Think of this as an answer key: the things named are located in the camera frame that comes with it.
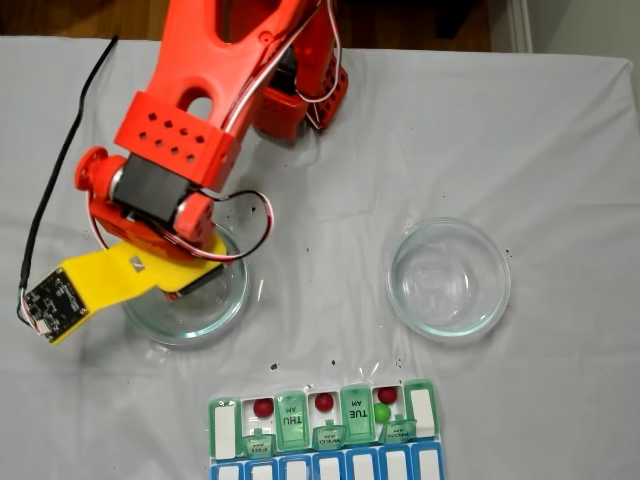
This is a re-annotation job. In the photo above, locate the weekly pill organizer box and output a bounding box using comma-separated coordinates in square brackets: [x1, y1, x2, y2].
[207, 379, 446, 480]

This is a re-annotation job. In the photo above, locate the black camera cable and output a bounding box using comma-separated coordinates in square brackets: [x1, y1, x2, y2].
[17, 34, 120, 331]

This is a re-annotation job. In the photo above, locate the clear glass bowl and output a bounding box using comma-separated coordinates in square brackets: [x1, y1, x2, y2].
[121, 222, 250, 347]
[385, 217, 512, 344]

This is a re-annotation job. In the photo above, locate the white and red servo wire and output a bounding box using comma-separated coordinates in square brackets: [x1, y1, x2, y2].
[199, 189, 277, 265]

